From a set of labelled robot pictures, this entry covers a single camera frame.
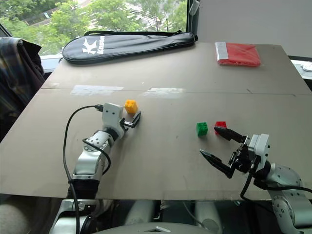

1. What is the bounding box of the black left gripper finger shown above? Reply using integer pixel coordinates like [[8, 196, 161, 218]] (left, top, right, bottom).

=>
[[130, 110, 142, 129]]

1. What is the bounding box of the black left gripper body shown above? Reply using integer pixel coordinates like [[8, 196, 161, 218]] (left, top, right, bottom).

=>
[[119, 118, 135, 130]]

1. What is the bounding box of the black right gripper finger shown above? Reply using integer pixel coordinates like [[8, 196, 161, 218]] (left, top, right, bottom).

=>
[[214, 126, 247, 144], [199, 149, 236, 179]]

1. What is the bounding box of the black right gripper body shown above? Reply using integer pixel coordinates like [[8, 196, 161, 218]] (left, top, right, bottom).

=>
[[228, 135, 257, 174]]

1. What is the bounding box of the red toy brick cube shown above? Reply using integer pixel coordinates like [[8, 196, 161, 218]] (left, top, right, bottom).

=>
[[214, 121, 228, 136]]

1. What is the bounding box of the yellow toy brick cube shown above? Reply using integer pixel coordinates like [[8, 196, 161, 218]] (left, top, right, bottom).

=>
[[124, 99, 138, 115]]

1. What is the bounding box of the green toy brick cube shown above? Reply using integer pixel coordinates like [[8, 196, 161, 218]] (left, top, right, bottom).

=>
[[195, 121, 209, 137]]

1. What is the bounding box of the clear tape patch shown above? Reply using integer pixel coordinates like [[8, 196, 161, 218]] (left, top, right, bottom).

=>
[[70, 84, 124, 96], [140, 87, 184, 98]]

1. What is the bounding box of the black racket bag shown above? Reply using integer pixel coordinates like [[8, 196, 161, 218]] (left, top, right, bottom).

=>
[[62, 30, 198, 65]]

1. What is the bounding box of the red packet with white label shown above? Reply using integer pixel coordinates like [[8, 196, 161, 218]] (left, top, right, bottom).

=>
[[214, 41, 262, 68]]

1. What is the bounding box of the silver robot torso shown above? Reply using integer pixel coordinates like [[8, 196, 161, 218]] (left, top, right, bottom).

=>
[[50, 199, 224, 234]]

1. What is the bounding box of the black jacket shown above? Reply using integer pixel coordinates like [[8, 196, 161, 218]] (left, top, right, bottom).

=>
[[20, 40, 46, 98]]

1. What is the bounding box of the plaid cloth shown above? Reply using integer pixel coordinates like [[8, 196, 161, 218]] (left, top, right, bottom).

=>
[[0, 37, 34, 117]]

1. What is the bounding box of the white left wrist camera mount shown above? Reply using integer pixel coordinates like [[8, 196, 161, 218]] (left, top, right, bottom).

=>
[[101, 102, 126, 140]]

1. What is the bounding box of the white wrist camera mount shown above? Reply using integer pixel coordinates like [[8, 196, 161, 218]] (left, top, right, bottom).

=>
[[101, 102, 126, 140], [248, 133, 271, 171]]

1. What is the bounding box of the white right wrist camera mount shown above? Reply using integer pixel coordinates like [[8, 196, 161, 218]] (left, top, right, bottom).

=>
[[248, 133, 271, 171]]

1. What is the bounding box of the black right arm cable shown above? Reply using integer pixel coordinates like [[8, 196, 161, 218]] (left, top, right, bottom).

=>
[[239, 156, 312, 203]]

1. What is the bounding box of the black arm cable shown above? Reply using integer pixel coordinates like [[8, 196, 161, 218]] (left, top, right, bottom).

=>
[[62, 104, 112, 234], [239, 156, 312, 203]]

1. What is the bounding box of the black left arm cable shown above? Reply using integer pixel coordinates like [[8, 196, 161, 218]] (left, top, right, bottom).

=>
[[62, 104, 112, 234]]

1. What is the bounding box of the grey window handle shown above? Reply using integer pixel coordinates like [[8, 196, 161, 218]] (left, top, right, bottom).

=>
[[189, 0, 200, 16]]

